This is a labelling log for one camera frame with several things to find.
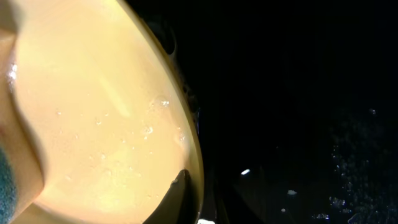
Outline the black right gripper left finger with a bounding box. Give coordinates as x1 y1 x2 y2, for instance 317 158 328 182
143 169 200 224

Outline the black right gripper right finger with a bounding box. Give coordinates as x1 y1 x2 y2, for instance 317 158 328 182
201 170 258 224

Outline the yellow plate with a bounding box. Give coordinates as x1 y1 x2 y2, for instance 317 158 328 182
1 0 203 223

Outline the green yellow sponge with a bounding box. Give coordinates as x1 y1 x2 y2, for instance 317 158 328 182
1 29 44 224

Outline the round black tray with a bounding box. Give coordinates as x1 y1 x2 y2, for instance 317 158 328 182
131 1 397 223

